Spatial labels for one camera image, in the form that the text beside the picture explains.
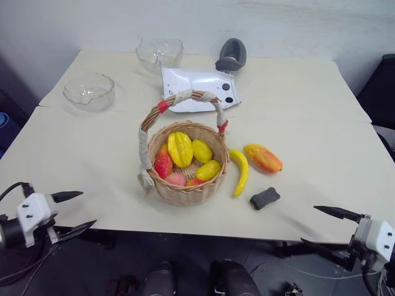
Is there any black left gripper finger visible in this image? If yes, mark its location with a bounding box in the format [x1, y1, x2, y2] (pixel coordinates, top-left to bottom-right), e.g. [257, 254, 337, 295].
[57, 219, 98, 245]
[51, 191, 85, 204]

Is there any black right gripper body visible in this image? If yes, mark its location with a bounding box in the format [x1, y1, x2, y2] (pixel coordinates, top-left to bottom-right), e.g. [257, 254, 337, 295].
[345, 234, 376, 273]

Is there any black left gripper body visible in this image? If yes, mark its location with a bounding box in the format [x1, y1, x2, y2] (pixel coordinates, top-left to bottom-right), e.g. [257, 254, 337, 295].
[45, 193, 62, 246]

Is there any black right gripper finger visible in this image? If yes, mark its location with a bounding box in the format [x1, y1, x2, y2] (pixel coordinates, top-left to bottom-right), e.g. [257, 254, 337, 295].
[313, 205, 367, 224]
[300, 237, 353, 258]

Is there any yellow star fruit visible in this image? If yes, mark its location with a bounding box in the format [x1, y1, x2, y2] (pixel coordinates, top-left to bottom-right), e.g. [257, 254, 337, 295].
[167, 131, 194, 168]

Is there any dark grey bone-shaped block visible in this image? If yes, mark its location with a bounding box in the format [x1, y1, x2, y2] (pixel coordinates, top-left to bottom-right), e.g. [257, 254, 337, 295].
[249, 186, 281, 212]

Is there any blue roll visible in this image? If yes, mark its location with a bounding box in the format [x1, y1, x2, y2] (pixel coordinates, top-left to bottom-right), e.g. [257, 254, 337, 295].
[0, 112, 17, 160]

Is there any large orange red mango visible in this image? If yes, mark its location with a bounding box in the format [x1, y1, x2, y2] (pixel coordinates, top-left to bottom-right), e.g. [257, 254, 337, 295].
[243, 143, 284, 175]

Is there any dark rounded shape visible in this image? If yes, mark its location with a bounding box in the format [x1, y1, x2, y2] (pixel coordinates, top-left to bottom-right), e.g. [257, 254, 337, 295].
[144, 261, 177, 296]
[209, 260, 260, 296]

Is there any small red yellow mango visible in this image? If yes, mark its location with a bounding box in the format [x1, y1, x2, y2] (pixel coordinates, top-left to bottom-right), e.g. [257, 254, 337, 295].
[154, 144, 174, 179]

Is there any clear glass bowl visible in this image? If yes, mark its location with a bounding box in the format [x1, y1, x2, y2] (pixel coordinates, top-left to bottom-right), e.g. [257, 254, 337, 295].
[135, 36, 185, 75]
[62, 72, 116, 113]

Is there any yellow banana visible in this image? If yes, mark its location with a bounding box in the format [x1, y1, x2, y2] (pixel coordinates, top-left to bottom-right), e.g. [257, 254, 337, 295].
[228, 149, 250, 198]

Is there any pink peach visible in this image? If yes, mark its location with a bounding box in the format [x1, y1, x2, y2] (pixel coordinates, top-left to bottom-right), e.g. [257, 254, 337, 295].
[164, 172, 188, 187]

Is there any yellow lemon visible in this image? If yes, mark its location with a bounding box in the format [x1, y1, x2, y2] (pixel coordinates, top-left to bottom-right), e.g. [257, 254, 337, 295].
[195, 159, 222, 181]
[191, 139, 214, 164]

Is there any white plastic panel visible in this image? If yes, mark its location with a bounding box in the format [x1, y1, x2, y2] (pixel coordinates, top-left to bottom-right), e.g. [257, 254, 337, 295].
[159, 64, 243, 115]

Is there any grey oval device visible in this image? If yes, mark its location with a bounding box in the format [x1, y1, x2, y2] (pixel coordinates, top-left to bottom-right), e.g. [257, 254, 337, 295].
[214, 38, 249, 73]

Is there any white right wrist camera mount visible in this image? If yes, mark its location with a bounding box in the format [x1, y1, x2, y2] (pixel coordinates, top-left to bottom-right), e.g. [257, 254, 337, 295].
[354, 214, 395, 268]

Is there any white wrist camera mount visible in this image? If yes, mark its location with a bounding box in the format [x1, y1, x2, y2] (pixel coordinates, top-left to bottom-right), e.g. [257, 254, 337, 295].
[16, 192, 59, 248]
[354, 214, 395, 268]

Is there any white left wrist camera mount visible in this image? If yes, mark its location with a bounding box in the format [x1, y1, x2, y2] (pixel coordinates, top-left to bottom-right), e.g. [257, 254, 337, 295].
[16, 192, 59, 248]

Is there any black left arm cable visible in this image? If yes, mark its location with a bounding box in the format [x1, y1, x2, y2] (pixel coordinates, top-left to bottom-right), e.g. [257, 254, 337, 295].
[0, 182, 34, 202]

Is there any wicker basket with handle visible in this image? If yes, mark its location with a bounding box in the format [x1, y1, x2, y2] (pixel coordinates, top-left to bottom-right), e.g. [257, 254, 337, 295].
[137, 88, 232, 206]

